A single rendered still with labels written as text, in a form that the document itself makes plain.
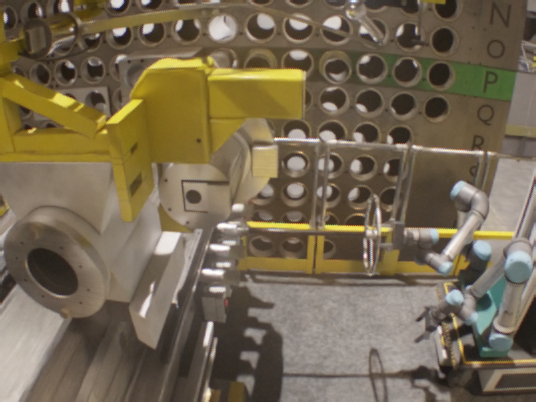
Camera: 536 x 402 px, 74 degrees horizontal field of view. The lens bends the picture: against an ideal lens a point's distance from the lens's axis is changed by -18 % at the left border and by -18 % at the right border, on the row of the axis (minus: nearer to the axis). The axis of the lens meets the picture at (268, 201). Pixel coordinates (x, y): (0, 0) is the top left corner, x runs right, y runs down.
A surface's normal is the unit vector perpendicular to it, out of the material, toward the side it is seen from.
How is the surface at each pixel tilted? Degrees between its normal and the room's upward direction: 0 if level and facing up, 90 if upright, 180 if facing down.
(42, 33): 90
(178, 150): 90
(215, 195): 90
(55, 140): 90
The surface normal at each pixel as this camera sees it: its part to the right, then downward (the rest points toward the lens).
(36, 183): -0.08, 0.51
